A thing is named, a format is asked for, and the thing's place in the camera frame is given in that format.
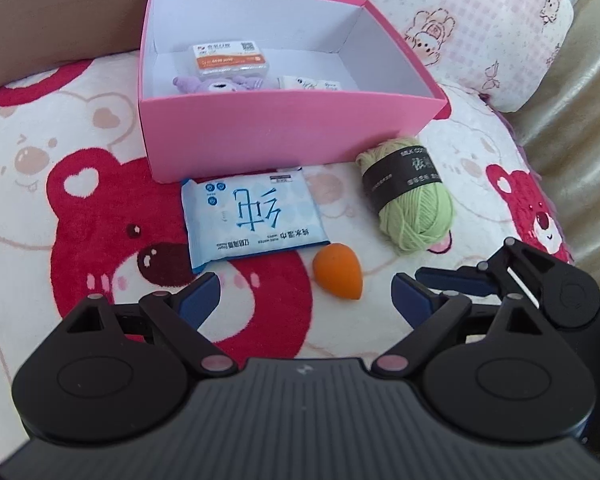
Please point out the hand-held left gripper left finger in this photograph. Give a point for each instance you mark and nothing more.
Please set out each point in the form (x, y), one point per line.
(202, 300)

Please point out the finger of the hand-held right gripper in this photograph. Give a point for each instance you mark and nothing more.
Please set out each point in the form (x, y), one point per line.
(455, 280)

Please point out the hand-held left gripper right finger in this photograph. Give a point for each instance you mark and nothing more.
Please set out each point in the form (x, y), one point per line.
(407, 300)

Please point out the green yarn ball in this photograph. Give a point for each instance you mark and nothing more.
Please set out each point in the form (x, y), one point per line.
(420, 215)

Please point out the orange makeup sponge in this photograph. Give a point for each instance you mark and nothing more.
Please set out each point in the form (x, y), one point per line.
(335, 267)

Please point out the blue white wet wipes packet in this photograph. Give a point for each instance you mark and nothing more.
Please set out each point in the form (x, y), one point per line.
(250, 215)

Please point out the pink cardboard box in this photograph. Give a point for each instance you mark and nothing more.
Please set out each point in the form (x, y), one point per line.
(280, 135)

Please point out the purple plush toy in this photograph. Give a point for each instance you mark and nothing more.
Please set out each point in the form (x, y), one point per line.
(215, 85)

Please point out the small white tissue packet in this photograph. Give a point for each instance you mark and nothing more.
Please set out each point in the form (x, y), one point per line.
(305, 82)

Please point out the bear printed blanket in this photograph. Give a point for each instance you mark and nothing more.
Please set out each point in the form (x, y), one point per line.
(80, 210)

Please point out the beige satin cloth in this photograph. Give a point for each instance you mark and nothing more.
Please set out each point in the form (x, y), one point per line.
(590, 135)

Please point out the white plastic box orange label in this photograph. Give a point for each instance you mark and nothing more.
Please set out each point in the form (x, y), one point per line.
(230, 57)

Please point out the pink checked pillow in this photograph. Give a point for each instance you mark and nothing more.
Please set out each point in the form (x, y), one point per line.
(480, 20)

